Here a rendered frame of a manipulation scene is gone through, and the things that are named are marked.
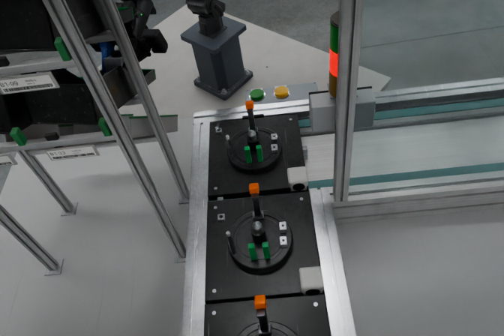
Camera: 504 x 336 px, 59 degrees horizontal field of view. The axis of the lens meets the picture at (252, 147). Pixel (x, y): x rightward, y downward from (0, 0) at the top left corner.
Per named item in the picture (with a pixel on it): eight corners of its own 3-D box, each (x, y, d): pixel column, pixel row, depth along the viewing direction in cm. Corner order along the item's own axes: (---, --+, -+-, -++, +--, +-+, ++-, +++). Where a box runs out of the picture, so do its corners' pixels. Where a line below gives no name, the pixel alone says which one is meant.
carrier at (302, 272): (208, 205, 107) (197, 175, 98) (309, 196, 106) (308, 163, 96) (206, 306, 91) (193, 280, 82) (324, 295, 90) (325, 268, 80)
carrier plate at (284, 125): (211, 127, 124) (209, 122, 122) (297, 118, 122) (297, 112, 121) (208, 200, 108) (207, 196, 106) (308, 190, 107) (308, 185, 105)
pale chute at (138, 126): (131, 130, 122) (131, 113, 121) (178, 131, 119) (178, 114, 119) (73, 136, 94) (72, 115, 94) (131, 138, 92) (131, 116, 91)
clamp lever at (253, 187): (253, 211, 99) (249, 183, 96) (262, 211, 99) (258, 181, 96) (253, 222, 96) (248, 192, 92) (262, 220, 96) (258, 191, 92)
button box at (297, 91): (247, 103, 135) (244, 88, 131) (316, 96, 134) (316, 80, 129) (247, 121, 131) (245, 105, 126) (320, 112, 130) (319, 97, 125)
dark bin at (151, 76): (103, 79, 105) (97, 47, 102) (156, 79, 103) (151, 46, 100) (31, 124, 80) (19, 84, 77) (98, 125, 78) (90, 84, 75)
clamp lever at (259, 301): (259, 324, 83) (253, 295, 80) (269, 323, 83) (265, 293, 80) (259, 340, 80) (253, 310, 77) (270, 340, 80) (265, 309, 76)
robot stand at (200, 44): (222, 61, 157) (211, 10, 142) (254, 75, 150) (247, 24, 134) (193, 85, 150) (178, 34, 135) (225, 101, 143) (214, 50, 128)
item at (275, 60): (193, 6, 187) (192, 0, 185) (390, 84, 144) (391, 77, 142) (54, 106, 156) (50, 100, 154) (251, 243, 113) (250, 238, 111)
